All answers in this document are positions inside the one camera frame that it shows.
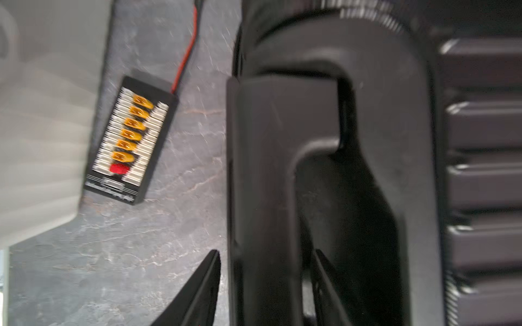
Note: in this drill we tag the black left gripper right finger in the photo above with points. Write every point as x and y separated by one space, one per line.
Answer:
328 296

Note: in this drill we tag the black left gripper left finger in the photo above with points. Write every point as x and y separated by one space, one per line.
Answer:
196 302

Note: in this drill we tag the black hard-shell suitcase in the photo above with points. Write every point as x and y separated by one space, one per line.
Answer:
386 134

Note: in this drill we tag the black parallel charging board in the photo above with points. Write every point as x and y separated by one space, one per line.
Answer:
126 156

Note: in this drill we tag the white box with brown lid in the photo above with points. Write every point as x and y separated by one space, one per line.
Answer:
52 56

